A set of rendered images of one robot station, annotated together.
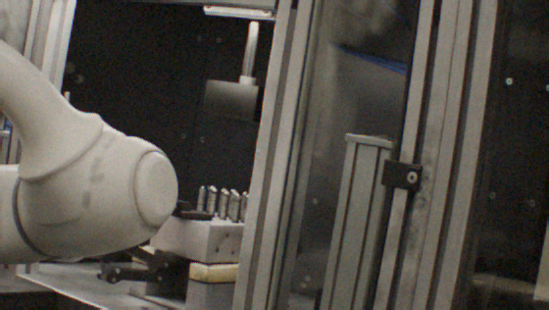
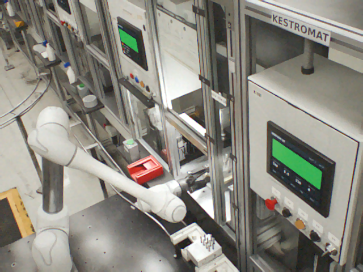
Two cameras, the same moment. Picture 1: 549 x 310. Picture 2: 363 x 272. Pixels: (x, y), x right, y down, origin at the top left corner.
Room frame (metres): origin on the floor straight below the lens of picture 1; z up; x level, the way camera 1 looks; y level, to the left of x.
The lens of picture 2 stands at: (-0.06, -0.53, 2.44)
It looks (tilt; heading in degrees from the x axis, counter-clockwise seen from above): 35 degrees down; 28
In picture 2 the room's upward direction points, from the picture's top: 8 degrees counter-clockwise
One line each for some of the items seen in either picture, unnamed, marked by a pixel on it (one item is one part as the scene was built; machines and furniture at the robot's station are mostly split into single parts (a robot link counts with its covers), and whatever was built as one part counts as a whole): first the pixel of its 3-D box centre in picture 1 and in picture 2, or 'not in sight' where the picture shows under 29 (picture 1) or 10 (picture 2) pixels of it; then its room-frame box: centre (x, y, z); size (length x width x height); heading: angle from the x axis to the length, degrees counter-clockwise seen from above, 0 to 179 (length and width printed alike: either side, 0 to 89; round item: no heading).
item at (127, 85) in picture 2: not in sight; (136, 90); (1.56, 0.53, 1.37); 0.36 x 0.04 x 0.04; 54
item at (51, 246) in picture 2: not in sight; (50, 252); (0.85, 0.72, 0.85); 0.18 x 0.16 x 0.22; 35
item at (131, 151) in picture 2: not in sight; (133, 150); (1.54, 0.61, 0.97); 0.08 x 0.08 x 0.12; 54
